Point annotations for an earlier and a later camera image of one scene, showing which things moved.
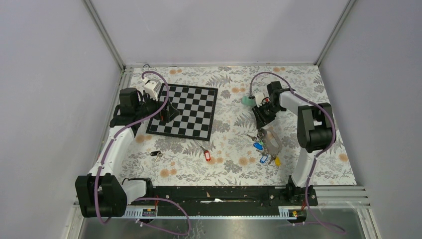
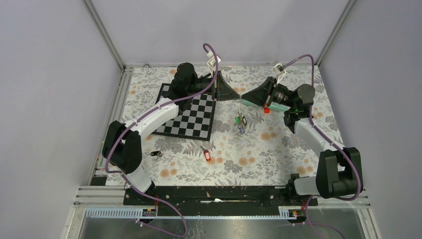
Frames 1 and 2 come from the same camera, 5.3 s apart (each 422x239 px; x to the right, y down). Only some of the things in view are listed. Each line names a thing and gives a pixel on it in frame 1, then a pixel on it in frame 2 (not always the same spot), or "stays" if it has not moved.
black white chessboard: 196,106 stays
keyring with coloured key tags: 269,144 → 240,120
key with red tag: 206,154 stays
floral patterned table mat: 240,152 stays
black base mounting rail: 289,196 stays
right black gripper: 261,119 → 262,95
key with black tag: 158,153 stays
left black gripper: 168,113 → 224,91
